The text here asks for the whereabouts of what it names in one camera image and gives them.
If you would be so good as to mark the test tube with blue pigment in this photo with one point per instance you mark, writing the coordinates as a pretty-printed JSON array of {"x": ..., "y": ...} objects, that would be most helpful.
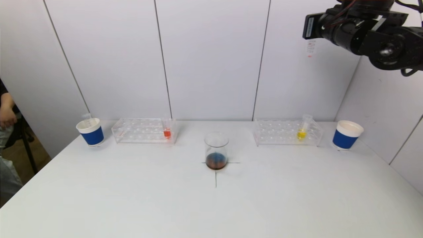
[{"x": 87, "y": 119}]

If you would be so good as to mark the clear acrylic test tube rack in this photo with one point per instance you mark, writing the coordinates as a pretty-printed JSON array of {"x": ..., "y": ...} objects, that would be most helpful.
[
  {"x": 281, "y": 134},
  {"x": 142, "y": 132}
]

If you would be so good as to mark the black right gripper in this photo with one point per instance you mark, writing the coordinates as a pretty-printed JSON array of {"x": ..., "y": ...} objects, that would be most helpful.
[{"x": 310, "y": 27}]

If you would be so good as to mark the black office chair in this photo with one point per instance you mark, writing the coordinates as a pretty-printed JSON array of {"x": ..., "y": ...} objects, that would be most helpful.
[{"x": 28, "y": 148}]

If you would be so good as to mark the blue white paper cup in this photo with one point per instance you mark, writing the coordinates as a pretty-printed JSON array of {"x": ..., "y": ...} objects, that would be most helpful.
[
  {"x": 93, "y": 136},
  {"x": 344, "y": 139}
]

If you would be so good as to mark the seated person in dark clothes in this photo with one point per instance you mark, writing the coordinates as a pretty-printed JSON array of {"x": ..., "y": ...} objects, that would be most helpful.
[{"x": 6, "y": 117}]

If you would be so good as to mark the clear glass beaker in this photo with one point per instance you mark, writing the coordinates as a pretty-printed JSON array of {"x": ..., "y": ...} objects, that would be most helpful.
[{"x": 216, "y": 158}]

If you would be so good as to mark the test tube with red pigment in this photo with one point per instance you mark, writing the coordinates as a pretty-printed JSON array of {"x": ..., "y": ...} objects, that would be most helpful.
[
  {"x": 167, "y": 133},
  {"x": 311, "y": 48}
]

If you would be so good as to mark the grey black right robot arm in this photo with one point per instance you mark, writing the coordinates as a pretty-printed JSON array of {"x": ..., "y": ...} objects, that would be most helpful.
[{"x": 393, "y": 49}]

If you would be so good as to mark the test tube with yellow pigment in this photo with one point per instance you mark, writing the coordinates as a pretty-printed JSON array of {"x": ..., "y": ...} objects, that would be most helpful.
[{"x": 301, "y": 134}]

